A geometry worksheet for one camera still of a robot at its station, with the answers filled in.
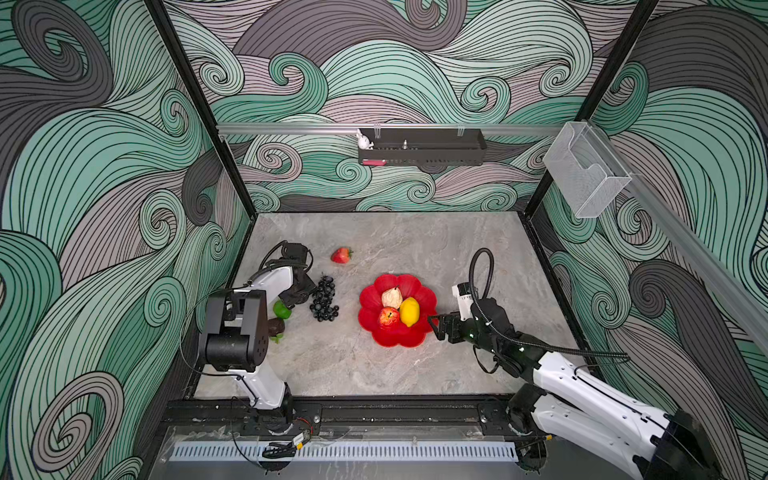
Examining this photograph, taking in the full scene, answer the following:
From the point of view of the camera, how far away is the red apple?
0.86 metres

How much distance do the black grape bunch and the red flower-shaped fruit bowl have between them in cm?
9

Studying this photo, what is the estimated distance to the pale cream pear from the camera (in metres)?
0.90

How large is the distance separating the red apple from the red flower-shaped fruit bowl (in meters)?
0.01

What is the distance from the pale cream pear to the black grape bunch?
17cm

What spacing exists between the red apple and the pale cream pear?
0.02 metres

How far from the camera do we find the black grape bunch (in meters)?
0.92

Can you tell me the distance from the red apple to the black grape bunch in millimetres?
161

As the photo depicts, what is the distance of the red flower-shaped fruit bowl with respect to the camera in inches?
33.5

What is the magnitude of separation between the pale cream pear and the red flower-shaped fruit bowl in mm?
11
